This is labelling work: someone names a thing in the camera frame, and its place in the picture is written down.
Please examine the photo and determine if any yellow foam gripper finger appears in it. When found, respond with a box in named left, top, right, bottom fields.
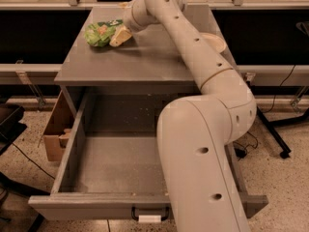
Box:
left=109, top=25, right=132, bottom=47

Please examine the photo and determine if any white paper bowl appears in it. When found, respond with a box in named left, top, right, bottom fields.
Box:
left=202, top=33, right=227, bottom=53

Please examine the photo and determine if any black metal stand leg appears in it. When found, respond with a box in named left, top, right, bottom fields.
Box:
left=257, top=108, right=291, bottom=159

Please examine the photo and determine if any green rice chip bag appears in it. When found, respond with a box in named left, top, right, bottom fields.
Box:
left=84, top=19, right=123, bottom=47

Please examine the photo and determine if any grey cabinet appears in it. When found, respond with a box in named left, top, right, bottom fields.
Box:
left=55, top=13, right=252, bottom=112

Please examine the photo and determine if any metal shelf bracket left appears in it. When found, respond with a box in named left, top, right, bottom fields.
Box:
left=15, top=71, right=46, bottom=110

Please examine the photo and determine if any black and white drawer handle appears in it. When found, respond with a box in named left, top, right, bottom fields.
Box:
left=131, top=207, right=170, bottom=223

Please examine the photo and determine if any black power cable with adapter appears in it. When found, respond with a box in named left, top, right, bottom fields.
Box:
left=232, top=130, right=259, bottom=160

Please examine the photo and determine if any black furniture at left edge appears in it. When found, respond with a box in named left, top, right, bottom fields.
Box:
left=0, top=103, right=51, bottom=232

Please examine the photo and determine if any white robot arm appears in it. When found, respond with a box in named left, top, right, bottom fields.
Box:
left=124, top=0, right=257, bottom=232

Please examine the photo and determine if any black cable on left floor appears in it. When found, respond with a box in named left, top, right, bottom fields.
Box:
left=9, top=140, right=56, bottom=181

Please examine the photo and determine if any brown cardboard box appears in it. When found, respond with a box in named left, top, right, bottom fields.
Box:
left=42, top=93, right=74, bottom=161

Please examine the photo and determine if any grey open top drawer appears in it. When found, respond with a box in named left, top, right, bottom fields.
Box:
left=29, top=92, right=268, bottom=219

